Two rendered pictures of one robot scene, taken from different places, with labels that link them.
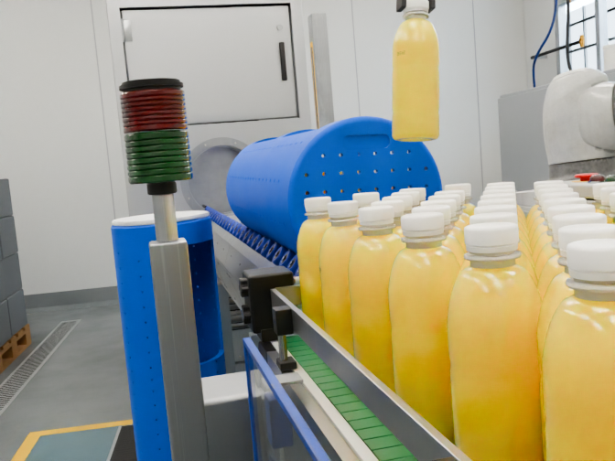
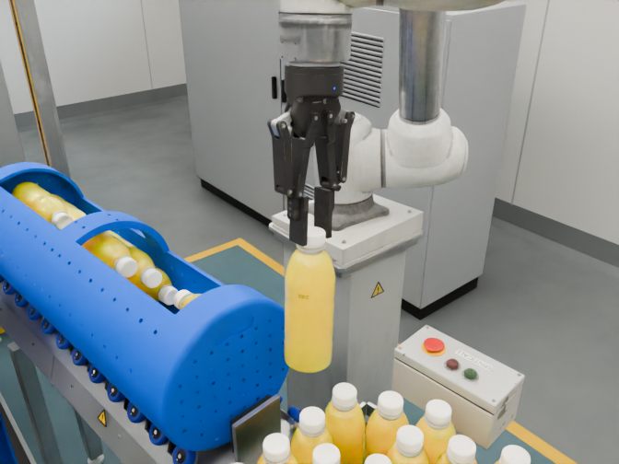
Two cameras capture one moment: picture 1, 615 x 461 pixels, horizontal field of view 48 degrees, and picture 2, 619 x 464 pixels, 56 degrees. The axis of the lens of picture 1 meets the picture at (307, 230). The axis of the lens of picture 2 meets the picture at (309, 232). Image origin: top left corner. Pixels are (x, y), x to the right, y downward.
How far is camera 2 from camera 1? 0.80 m
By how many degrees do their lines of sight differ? 38
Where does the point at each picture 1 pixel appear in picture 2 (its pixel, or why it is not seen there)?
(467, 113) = not seen: outside the picture
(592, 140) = (361, 188)
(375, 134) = (242, 319)
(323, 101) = (33, 54)
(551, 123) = not seen: hidden behind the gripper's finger
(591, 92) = (363, 147)
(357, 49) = not seen: outside the picture
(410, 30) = (314, 274)
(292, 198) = (167, 414)
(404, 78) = (307, 321)
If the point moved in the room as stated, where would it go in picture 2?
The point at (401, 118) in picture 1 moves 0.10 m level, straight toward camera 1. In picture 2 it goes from (302, 357) to (332, 403)
